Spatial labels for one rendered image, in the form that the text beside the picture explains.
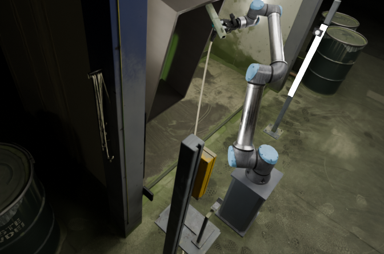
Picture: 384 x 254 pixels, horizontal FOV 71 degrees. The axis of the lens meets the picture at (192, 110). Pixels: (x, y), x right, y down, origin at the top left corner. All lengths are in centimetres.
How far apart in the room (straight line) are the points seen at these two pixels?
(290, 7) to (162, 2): 224
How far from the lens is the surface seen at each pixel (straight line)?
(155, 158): 284
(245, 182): 209
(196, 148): 87
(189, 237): 164
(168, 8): 180
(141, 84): 131
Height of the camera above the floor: 230
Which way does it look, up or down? 42 degrees down
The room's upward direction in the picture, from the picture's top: 10 degrees clockwise
